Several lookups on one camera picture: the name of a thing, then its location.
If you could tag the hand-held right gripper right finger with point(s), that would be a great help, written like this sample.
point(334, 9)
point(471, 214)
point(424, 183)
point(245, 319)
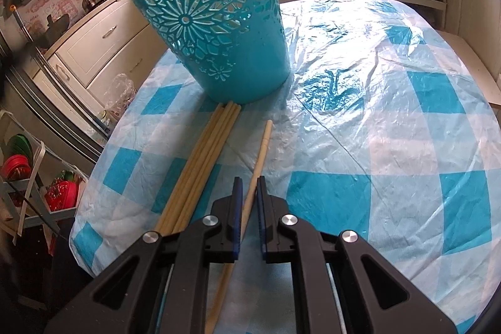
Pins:
point(261, 216)

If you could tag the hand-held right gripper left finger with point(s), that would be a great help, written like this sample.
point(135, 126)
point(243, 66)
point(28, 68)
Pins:
point(236, 216)

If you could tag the wooden chopstick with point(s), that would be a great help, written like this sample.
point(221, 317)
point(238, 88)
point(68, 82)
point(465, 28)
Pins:
point(263, 150)
point(214, 162)
point(191, 162)
point(206, 162)

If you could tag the bundle of wooden chopsticks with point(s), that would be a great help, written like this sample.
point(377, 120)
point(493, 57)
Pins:
point(199, 162)

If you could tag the teal plastic utensil holder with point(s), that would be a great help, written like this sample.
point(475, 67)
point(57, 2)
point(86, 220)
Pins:
point(219, 44)

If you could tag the clear plastic bag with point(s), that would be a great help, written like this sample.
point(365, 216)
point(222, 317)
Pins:
point(121, 91)

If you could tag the red basin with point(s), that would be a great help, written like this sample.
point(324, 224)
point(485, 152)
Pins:
point(62, 195)

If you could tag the grey storage rack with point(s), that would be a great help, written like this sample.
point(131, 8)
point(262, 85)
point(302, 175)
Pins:
point(23, 203)

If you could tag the grey refrigerator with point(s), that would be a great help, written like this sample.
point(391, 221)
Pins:
point(47, 107)

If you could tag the white cabinet with drawer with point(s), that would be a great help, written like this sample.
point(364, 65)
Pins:
point(98, 44)

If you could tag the red bowls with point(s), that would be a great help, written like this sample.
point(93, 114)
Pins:
point(13, 166)

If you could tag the green plate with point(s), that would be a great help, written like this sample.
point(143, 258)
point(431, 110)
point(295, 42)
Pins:
point(19, 144)

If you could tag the black wok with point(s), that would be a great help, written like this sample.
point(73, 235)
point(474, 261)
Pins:
point(53, 27)

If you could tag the pink wall stickers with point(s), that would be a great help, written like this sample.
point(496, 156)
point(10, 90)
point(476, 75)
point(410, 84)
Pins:
point(54, 3)

